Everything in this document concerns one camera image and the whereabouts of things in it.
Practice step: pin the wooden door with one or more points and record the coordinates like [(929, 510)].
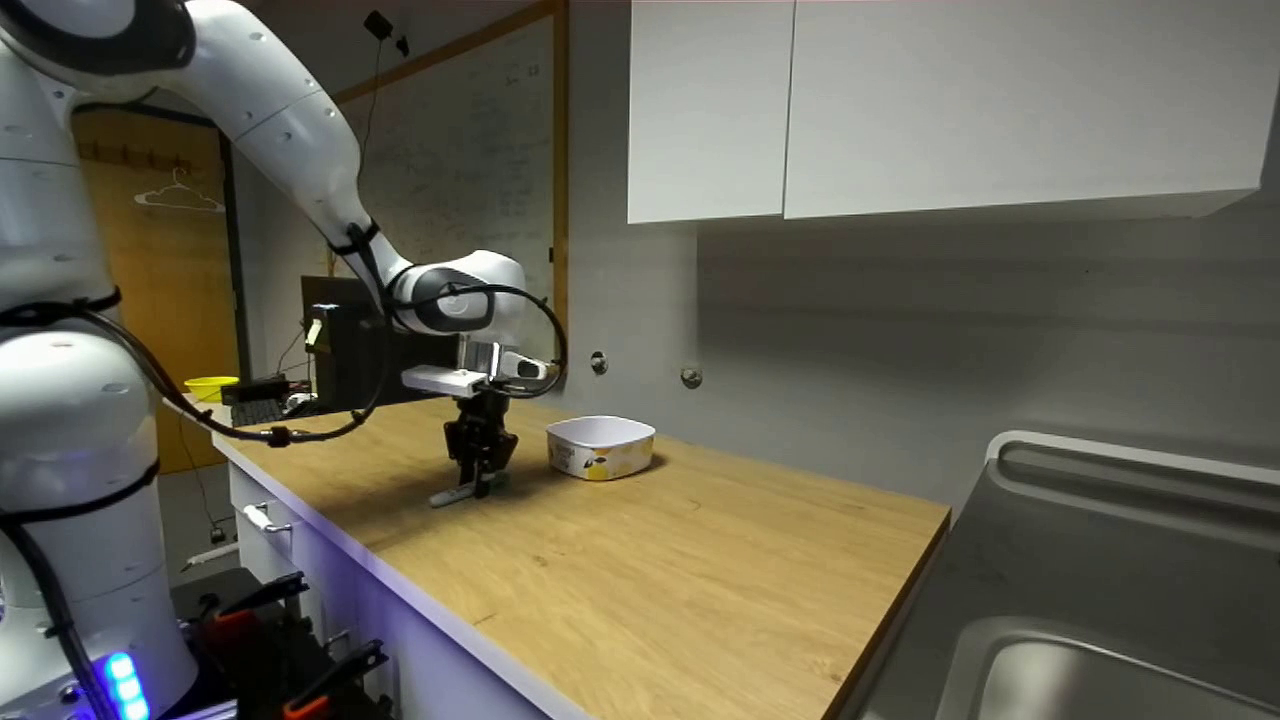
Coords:
[(161, 283)]

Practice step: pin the red black clamp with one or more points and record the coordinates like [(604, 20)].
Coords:
[(244, 604), (334, 676)]

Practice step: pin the small wall outlet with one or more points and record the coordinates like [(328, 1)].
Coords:
[(599, 362)]

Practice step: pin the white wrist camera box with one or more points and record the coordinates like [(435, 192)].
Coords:
[(445, 380)]

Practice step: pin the stainless steel sink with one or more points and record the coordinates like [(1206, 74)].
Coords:
[(1095, 603)]

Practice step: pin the small black box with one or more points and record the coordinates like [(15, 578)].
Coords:
[(263, 397)]

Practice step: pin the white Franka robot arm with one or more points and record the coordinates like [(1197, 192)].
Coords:
[(80, 425)]

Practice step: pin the round wall knob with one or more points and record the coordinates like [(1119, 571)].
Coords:
[(690, 377)]

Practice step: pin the yellow container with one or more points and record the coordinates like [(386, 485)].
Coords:
[(210, 384)]

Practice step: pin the narrow white cabinet door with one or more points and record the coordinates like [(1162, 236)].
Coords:
[(704, 107)]

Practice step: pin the white patterned bowl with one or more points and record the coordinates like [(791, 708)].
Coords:
[(602, 444)]

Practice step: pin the wide white cabinet door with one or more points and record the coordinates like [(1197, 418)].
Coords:
[(1013, 102)]

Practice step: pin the white base cabinet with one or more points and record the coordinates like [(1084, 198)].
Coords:
[(334, 584)]

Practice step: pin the black ceiling mounted device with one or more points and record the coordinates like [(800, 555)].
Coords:
[(386, 31)]

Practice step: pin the wood framed whiteboard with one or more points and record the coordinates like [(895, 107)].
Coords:
[(520, 160)]

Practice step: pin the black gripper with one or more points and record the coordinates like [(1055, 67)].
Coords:
[(483, 425)]

